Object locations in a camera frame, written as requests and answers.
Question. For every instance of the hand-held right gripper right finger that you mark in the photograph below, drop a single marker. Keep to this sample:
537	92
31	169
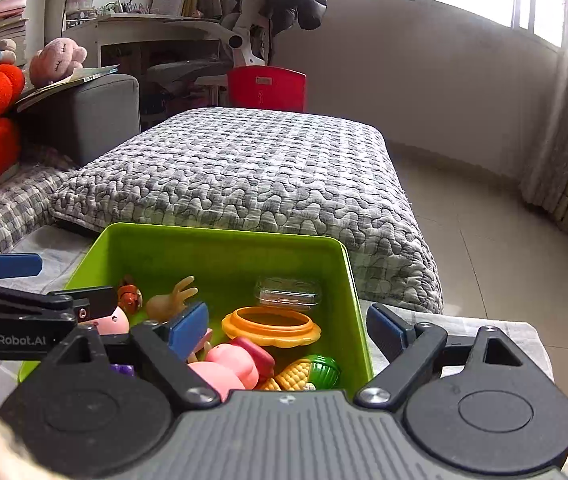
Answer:
386	332

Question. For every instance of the orange toy pumpkin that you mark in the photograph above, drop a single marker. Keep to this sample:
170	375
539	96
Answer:
264	335

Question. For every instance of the amber rubber hand toy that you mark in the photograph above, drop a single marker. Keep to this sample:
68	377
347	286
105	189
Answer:
164	305

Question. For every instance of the pink clear capsule ball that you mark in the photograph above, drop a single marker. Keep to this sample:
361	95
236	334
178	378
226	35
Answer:
114	325

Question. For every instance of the purple toy grapes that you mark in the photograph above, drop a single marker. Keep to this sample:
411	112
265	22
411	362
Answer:
124	370

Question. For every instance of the white grey office chair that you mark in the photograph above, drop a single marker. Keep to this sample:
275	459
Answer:
244	50

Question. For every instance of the yellow toy corn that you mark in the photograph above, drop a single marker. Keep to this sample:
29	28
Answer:
289	375

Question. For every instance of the green plastic box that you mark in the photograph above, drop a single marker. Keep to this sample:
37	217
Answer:
214	260

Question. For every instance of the grey sofa armrest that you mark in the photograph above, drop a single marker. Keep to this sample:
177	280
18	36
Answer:
99	115

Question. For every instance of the pink plush toy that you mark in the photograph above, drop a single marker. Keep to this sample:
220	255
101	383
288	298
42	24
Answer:
56	62

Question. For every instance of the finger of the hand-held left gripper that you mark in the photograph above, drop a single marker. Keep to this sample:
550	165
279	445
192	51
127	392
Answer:
14	266
39	302

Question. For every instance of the grey curtain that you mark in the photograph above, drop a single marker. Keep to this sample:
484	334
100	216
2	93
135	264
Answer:
558	85

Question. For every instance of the brown orange animal toy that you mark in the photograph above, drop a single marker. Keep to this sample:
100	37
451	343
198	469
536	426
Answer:
130	299

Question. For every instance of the open book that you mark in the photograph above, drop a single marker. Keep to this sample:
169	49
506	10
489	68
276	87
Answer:
64	82

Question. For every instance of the clear plastic case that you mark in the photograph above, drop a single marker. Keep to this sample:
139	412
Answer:
289	292

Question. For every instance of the grey quilted cushion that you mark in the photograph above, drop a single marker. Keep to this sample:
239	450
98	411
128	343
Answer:
264	175

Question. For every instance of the grey checked sofa cover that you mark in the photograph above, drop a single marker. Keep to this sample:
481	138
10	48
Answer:
9	210

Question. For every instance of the red plastic stool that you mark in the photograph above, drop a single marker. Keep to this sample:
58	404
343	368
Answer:
266	87

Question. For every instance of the white desk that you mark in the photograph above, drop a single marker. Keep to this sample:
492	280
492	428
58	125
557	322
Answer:
129	30

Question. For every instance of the pink pig toy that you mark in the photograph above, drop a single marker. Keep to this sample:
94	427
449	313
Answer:
229	360

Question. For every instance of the grey checked tablecloth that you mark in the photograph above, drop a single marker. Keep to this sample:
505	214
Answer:
54	255

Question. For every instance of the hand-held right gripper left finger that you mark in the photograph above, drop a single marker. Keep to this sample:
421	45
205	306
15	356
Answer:
189	330

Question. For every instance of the stack of books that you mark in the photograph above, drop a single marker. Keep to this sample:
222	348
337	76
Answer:
4	30

